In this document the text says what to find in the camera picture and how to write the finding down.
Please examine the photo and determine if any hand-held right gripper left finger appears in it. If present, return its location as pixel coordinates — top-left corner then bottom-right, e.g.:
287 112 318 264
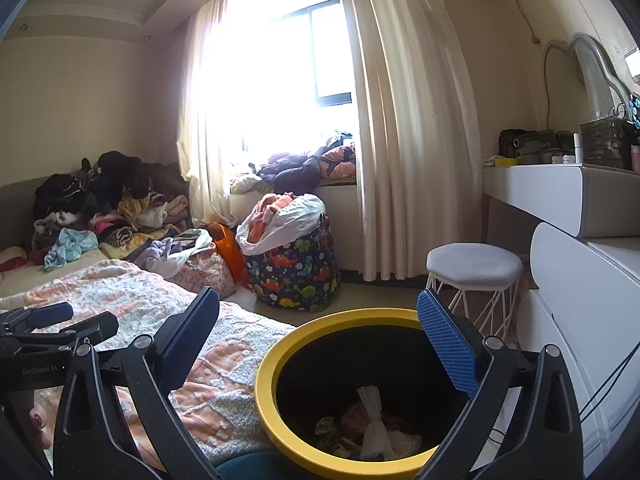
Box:
52 286 223 480

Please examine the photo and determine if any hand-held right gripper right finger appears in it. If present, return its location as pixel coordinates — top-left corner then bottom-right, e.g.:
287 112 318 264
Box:
410 287 585 480

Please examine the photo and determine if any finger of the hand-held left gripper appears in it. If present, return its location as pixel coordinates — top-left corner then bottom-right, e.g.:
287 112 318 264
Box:
0 302 74 333
27 311 120 348

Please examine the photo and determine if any yellow-rimmed black trash bin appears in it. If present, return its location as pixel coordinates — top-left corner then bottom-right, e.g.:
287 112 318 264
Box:
254 308 501 478

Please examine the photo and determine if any white printed plastic bag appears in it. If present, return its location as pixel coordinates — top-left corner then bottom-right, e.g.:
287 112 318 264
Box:
387 427 423 456

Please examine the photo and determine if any red plastic bag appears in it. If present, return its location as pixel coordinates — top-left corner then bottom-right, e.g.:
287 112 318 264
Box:
341 400 368 436

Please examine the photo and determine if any person's left hand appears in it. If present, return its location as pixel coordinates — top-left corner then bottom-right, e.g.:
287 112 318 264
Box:
27 395 57 448

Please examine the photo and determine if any beige bed sheet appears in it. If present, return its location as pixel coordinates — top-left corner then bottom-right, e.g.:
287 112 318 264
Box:
0 252 116 298

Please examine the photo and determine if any pink and white blanket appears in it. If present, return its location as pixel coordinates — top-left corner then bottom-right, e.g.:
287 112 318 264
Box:
0 260 296 466

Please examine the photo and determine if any pink floral pillow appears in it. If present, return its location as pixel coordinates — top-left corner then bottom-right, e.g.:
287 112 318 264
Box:
165 250 236 301

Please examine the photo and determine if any red cloth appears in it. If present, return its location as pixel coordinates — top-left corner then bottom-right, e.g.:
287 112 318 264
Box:
0 247 26 273

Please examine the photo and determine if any light blue garment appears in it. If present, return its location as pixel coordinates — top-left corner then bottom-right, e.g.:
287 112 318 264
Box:
44 229 99 271

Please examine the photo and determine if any lavender and white garment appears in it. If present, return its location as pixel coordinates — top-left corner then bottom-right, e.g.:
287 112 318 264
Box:
135 229 216 278

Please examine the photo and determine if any white round stool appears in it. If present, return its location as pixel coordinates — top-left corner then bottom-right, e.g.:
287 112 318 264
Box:
426 242 525 341

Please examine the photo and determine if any grey bed headboard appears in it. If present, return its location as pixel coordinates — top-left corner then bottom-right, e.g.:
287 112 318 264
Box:
0 175 56 251

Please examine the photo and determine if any dinosaur print laundry bag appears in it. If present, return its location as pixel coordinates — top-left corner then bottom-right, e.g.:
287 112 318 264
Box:
245 215 341 312

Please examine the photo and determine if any white drawer cabinet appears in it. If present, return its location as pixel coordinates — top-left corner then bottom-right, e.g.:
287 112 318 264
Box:
520 222 640 461

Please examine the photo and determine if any pile of dark clothes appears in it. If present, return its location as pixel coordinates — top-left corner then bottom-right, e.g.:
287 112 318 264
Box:
31 151 193 256

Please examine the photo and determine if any white bag of orange clothes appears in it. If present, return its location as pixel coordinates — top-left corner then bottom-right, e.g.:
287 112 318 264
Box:
236 192 327 257

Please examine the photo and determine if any white dressing table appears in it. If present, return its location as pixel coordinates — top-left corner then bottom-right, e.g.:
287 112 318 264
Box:
482 165 640 238

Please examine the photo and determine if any clothes heap on windowsill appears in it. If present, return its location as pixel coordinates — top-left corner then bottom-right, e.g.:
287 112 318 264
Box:
230 130 357 196

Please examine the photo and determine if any cream curtain by dressing table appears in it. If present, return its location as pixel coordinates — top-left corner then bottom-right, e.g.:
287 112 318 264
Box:
335 0 483 281

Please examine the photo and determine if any olive green bag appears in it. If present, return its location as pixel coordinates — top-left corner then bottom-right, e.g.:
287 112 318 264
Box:
498 129 561 165

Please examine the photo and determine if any cream curtain by bed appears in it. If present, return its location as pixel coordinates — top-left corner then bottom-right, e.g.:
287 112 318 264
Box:
177 0 241 228

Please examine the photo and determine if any dark clear cosmetics organizer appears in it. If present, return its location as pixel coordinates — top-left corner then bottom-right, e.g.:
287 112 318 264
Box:
580 120 633 170

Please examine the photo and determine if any window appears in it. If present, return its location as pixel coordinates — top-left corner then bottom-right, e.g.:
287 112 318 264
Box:
220 0 358 161

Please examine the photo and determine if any black cable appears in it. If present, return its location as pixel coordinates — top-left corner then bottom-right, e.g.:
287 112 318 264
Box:
580 345 640 421

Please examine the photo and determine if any wavy frame mirror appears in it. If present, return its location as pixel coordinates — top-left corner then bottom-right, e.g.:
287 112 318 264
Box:
542 32 636 131

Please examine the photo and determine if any white wall cable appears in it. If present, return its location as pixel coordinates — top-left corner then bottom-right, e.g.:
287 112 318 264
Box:
500 0 543 43

